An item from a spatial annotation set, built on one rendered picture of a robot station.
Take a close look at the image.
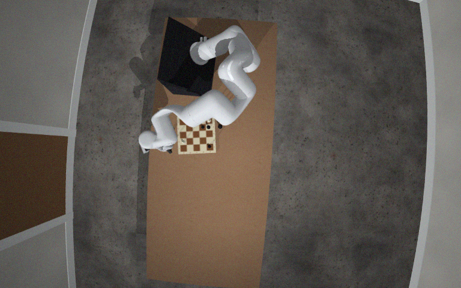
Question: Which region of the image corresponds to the brown and cream chessboard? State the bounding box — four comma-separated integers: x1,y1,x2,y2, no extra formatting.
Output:
177,117,216,154

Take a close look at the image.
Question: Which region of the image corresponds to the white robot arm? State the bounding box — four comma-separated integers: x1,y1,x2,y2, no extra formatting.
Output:
139,25,261,153

